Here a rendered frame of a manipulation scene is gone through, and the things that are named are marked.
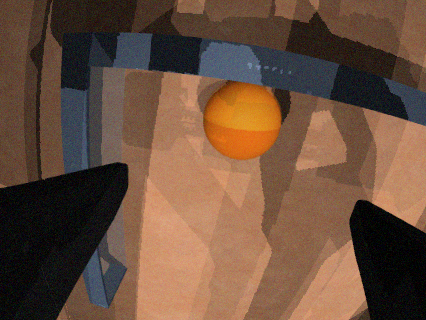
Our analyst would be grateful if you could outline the translucent yellow ball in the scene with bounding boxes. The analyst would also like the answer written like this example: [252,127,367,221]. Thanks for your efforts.
[202,80,281,131]

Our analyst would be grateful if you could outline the clear low corner walls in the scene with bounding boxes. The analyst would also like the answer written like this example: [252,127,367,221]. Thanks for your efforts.
[89,67,126,302]

